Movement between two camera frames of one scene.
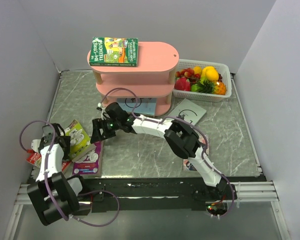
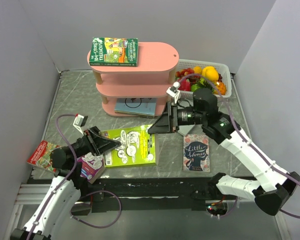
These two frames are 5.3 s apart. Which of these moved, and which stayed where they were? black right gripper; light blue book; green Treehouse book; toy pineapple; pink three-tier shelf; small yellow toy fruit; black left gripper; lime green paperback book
Moved: black right gripper; black left gripper; lime green paperback book
Stayed: toy pineapple; small yellow toy fruit; pink three-tier shelf; green Treehouse book; light blue book
